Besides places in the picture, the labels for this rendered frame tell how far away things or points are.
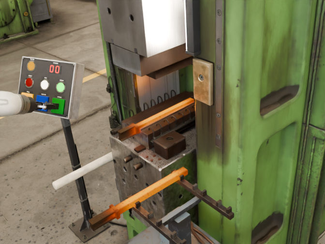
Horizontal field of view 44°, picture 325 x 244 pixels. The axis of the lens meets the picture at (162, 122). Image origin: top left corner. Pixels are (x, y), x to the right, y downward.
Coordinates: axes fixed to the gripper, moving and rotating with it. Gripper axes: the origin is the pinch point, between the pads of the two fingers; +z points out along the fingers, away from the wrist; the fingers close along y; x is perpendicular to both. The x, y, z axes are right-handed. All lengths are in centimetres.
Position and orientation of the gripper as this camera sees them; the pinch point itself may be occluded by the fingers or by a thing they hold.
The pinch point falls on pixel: (52, 106)
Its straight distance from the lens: 202.8
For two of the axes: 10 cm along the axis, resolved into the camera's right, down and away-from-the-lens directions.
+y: 9.1, 1.6, -3.8
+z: 3.9, -0.1, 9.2
